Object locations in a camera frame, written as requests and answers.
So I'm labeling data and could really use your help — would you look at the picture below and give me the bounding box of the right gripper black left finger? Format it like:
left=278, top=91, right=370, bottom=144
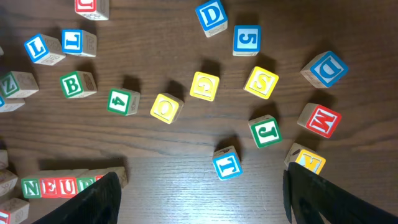
left=34, top=172, right=121, bottom=224

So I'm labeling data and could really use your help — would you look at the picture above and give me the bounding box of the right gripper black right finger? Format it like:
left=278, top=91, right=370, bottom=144
left=283, top=162, right=397, bottom=224

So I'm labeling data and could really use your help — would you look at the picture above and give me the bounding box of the green R block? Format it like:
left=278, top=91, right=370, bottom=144
left=76, top=170, right=96, bottom=192

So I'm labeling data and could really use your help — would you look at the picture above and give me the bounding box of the red u block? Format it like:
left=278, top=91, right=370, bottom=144
left=74, top=0, right=110, bottom=21
left=58, top=170, right=78, bottom=198

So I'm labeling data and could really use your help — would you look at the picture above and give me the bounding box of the red i block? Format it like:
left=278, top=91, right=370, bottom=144
left=94, top=167, right=128, bottom=189
left=1, top=198, right=30, bottom=224

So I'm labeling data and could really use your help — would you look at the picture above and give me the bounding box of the red E block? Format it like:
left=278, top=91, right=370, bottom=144
left=39, top=170, right=60, bottom=198

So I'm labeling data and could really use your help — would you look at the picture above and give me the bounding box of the green N block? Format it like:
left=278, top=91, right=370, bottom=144
left=21, top=172, right=42, bottom=198

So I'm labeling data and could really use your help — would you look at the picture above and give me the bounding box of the yellow S block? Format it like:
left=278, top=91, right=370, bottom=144
left=243, top=66, right=279, bottom=100

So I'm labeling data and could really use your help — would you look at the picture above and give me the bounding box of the blue P block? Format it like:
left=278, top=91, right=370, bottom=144
left=0, top=95, right=25, bottom=113

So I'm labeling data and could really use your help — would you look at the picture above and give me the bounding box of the yellow X block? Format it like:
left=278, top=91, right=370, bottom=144
left=284, top=143, right=326, bottom=175

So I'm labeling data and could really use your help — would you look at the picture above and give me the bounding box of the red M block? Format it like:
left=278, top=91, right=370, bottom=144
left=297, top=103, right=342, bottom=139

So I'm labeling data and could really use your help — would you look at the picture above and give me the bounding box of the green J block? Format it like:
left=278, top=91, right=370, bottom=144
left=248, top=114, right=282, bottom=149

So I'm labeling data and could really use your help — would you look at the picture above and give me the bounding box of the blue T block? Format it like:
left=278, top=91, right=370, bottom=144
left=212, top=146, right=243, bottom=180

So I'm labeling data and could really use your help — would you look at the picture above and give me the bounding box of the yellow O block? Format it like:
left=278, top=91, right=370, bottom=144
left=0, top=169, right=18, bottom=196

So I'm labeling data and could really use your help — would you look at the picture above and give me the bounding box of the green 4 block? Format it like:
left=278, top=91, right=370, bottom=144
left=107, top=88, right=141, bottom=116

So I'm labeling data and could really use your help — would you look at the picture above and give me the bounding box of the yellow block near 4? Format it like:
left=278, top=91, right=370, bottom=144
left=150, top=93, right=184, bottom=124

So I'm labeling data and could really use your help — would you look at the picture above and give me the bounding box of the green B block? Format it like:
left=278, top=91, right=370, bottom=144
left=60, top=71, right=97, bottom=98

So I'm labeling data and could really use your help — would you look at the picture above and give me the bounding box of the blue Q block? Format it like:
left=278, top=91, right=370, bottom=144
left=300, top=51, right=349, bottom=88

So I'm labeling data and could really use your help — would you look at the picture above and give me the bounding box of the green Z block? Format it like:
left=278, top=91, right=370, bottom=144
left=1, top=71, right=39, bottom=98

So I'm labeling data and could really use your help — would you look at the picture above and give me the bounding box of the yellow block centre right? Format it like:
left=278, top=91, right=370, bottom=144
left=190, top=72, right=220, bottom=101

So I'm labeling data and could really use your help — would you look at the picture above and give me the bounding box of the blue 5 block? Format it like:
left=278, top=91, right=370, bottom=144
left=233, top=25, right=262, bottom=57

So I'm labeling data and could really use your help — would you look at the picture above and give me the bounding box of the blue L block right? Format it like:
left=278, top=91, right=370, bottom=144
left=62, top=29, right=97, bottom=57

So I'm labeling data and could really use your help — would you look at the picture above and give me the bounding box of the blue l block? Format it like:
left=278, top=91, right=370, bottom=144
left=62, top=29, right=97, bottom=57
left=24, top=34, right=66, bottom=66

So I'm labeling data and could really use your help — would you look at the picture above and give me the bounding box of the blue L block left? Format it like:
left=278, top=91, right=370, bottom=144
left=24, top=34, right=66, bottom=66

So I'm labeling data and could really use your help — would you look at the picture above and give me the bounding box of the red U block top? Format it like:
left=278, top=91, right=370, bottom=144
left=74, top=0, right=110, bottom=21

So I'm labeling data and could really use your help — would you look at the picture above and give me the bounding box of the blue D block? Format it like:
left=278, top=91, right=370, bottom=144
left=195, top=0, right=228, bottom=37

